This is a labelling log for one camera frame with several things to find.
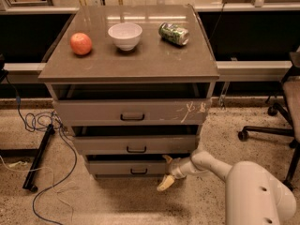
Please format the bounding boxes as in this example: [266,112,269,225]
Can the grey top drawer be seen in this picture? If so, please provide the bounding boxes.
[53,98,211,127]

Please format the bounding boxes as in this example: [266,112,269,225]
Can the green soda can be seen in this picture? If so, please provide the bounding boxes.
[158,22,189,46]

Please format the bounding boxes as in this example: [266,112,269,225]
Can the grey bottom drawer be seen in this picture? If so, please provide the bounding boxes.
[85,160,166,176]

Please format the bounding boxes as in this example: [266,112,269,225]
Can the grey drawer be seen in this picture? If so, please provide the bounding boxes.
[85,160,166,176]
[73,135,198,155]
[53,98,211,127]

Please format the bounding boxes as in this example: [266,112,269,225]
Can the red apple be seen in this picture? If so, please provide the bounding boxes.
[70,33,92,55]

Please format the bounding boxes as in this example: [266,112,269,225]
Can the white bowl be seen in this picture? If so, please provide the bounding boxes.
[108,22,143,51]

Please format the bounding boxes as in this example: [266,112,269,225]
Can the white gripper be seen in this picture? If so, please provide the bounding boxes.
[157,155,187,191]

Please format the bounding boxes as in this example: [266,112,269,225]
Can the black office chair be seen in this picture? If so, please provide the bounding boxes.
[238,51,300,190]

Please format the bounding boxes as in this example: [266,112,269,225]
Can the grey middle drawer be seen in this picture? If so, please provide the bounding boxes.
[73,135,198,155]

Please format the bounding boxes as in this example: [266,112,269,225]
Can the black stand leg with caster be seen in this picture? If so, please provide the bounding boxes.
[22,125,55,193]

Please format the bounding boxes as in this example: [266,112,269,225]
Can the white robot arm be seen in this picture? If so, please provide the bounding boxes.
[157,149,296,225]

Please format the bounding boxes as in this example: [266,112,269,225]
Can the grey drawer cabinet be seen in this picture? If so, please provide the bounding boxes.
[37,4,220,180]

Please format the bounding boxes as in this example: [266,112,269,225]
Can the white thin cable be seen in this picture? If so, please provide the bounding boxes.
[0,155,80,223]

